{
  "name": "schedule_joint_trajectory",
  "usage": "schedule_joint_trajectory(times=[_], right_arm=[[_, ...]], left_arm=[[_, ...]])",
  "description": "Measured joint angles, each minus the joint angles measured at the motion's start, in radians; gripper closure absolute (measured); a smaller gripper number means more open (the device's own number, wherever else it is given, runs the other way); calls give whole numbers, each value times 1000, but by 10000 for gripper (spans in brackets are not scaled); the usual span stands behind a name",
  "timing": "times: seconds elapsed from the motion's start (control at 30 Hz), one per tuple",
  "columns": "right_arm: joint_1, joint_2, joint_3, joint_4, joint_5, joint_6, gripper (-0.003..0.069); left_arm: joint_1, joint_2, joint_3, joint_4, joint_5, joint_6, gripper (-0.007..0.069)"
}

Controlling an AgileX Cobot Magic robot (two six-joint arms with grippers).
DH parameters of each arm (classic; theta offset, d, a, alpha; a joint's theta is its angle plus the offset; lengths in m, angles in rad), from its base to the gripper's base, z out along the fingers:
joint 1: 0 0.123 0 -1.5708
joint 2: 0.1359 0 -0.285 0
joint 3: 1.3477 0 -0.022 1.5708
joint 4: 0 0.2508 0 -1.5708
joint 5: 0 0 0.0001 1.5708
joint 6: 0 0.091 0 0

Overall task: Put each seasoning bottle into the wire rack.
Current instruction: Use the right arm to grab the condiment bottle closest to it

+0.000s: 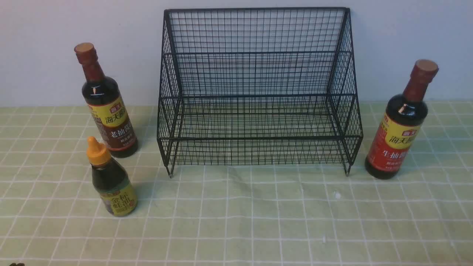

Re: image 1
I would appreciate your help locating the small oyster sauce bottle orange cap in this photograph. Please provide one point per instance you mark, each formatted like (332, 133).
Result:
(110, 180)

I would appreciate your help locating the dark soy sauce bottle brown label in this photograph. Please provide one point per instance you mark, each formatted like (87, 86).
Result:
(102, 96)

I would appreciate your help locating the light soy sauce bottle red label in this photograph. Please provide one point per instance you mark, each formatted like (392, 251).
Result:
(401, 123)

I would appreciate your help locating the green checkered tablecloth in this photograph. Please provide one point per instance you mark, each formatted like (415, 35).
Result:
(233, 216)

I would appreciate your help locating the black wire mesh shelf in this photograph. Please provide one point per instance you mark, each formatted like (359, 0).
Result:
(258, 86)

